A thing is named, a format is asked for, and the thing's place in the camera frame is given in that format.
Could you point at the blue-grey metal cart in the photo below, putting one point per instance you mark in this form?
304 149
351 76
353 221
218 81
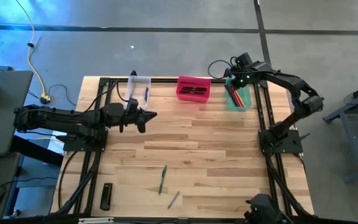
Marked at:
350 107

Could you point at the black desk beam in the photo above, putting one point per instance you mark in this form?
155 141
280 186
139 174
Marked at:
36 152

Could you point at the pink plastic bin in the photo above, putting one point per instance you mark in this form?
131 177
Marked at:
193 98

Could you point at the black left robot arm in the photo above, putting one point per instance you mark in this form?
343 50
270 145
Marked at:
61 119

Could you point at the grey desk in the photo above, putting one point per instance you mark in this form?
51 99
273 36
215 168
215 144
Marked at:
2 124

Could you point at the black aluminium table frame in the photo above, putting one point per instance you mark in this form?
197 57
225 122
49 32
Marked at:
163 80

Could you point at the brown-grey desk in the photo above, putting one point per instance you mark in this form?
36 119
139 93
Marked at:
2 168

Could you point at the clear plastic bin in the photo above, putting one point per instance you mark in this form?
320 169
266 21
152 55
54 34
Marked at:
135 93

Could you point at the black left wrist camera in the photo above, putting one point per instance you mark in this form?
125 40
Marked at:
132 105

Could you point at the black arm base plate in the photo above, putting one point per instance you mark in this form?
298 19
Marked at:
291 146
82 146

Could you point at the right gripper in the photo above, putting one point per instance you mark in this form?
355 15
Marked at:
239 81

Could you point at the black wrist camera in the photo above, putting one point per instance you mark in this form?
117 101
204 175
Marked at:
243 59
132 105

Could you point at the white paper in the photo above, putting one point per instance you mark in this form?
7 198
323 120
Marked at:
53 144

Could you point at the yellow power plug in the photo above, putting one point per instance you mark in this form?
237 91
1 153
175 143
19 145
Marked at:
44 99

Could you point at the teal plastic bin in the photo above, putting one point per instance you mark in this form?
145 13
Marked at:
247 101

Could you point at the black rectangular device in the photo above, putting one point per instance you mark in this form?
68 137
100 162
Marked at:
106 196

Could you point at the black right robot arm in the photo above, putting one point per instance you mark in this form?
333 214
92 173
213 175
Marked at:
286 80

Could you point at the green pen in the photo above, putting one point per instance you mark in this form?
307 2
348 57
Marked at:
162 180

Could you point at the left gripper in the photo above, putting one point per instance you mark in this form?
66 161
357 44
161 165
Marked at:
141 127

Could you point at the dark red pencil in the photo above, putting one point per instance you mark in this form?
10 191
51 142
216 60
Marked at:
235 98

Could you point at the grey marker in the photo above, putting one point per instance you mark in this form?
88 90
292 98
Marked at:
173 200

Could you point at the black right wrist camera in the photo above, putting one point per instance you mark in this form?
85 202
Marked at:
243 59

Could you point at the black frame bracket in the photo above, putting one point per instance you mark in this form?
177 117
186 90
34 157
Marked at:
227 74
133 73

